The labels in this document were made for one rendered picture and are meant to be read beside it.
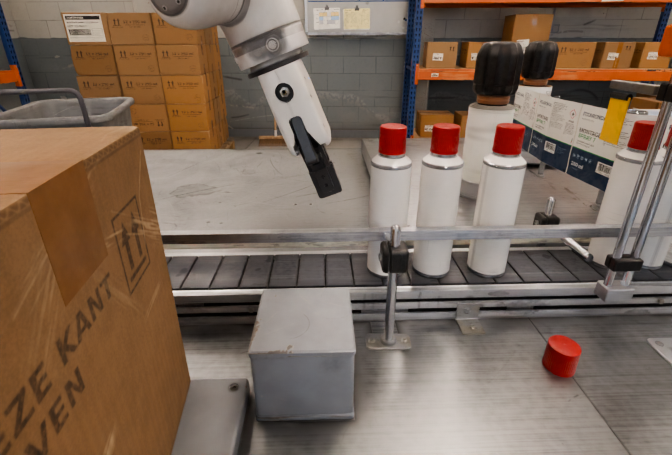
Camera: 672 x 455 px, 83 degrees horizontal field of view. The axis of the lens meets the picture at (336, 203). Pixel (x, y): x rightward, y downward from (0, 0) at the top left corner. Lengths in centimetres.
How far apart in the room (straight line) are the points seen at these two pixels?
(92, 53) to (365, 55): 284
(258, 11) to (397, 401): 43
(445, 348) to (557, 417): 13
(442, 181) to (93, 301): 38
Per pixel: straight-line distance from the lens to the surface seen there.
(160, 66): 387
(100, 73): 408
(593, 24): 568
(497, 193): 52
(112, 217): 28
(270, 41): 43
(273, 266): 57
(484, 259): 56
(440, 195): 49
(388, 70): 500
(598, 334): 62
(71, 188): 24
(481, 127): 79
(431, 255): 53
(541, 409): 50
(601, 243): 66
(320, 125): 43
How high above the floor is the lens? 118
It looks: 23 degrees down
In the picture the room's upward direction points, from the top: straight up
